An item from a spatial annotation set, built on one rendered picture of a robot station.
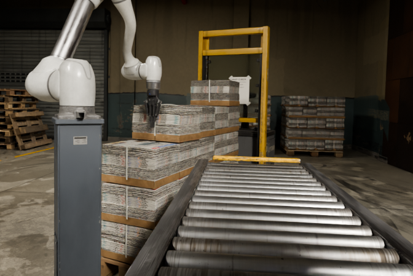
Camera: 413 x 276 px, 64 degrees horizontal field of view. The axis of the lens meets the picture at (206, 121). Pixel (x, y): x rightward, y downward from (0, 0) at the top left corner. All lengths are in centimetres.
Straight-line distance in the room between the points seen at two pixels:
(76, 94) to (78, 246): 68
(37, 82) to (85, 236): 75
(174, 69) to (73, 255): 768
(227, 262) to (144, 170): 131
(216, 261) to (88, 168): 105
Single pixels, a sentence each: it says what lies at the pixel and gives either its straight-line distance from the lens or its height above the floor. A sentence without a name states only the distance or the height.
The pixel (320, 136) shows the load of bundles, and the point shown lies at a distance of 746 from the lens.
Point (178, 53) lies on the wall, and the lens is 909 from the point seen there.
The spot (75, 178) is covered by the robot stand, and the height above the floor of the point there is 74.
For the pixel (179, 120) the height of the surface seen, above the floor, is 97.
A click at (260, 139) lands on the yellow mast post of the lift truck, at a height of 73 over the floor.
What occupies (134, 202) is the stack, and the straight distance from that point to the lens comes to 200.
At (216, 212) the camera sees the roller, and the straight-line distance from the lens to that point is 91.
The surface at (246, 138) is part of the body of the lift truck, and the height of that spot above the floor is 72.
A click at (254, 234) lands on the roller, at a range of 78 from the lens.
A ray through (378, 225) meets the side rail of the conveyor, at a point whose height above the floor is 80.
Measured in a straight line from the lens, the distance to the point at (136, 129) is 227.
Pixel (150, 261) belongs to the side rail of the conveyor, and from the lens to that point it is 65.
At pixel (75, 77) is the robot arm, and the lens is 159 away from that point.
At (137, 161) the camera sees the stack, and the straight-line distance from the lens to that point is 193.
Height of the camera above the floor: 108
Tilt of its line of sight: 3 degrees down
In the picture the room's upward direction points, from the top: 1 degrees clockwise
